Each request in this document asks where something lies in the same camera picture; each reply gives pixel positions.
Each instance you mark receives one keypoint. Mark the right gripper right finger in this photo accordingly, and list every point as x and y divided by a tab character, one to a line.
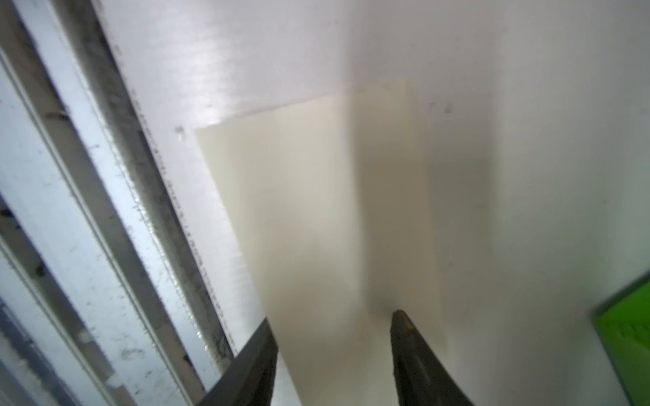
420	377

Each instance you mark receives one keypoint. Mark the aluminium frame rail base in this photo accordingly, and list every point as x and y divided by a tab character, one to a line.
95	270

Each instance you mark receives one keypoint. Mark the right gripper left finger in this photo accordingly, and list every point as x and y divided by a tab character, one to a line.
250	378

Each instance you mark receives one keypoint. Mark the green white bag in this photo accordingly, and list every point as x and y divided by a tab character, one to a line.
622	324

